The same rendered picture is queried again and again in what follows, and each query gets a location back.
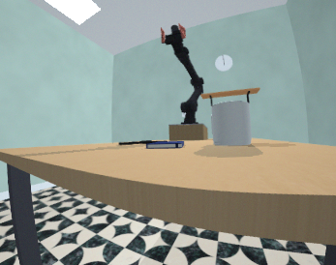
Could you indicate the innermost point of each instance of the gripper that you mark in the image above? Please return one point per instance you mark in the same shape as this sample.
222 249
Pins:
174 39

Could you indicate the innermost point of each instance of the dark blue flat rectangular pad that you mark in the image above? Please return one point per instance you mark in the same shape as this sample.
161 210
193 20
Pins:
165 144

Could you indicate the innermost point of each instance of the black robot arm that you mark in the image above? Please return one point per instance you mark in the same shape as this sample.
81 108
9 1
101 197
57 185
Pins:
189 105

